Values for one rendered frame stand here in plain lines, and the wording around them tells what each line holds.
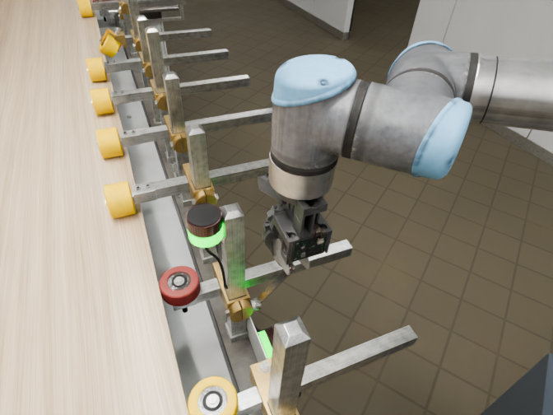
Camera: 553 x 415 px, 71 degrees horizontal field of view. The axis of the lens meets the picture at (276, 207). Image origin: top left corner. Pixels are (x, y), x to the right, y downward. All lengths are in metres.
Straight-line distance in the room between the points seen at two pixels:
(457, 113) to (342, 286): 1.58
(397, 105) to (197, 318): 0.83
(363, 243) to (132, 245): 1.49
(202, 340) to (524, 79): 0.88
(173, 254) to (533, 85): 1.01
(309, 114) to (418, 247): 1.87
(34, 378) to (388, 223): 1.92
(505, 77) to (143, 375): 0.69
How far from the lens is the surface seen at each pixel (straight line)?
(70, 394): 0.77
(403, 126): 0.43
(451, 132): 0.43
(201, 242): 0.65
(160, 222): 1.36
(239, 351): 0.96
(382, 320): 1.90
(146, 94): 1.38
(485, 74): 0.56
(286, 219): 0.58
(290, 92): 0.43
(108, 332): 0.80
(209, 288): 0.86
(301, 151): 0.46
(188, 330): 1.09
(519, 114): 0.57
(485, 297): 2.19
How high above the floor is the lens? 1.56
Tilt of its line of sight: 43 degrees down
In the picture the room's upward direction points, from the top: 4 degrees clockwise
